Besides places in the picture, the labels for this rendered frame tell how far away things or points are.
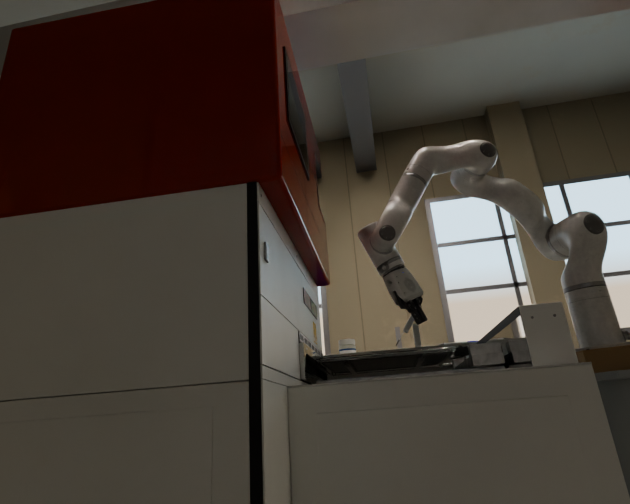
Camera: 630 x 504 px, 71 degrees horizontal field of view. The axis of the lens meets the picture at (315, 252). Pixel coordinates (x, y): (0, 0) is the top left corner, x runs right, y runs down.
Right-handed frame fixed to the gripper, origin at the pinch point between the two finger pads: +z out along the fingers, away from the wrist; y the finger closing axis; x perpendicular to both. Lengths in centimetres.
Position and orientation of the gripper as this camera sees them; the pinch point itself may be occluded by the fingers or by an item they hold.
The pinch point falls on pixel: (419, 316)
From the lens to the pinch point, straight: 136.2
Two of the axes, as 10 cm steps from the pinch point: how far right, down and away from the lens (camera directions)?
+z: 4.5, 8.5, -2.7
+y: 7.0, -1.4, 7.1
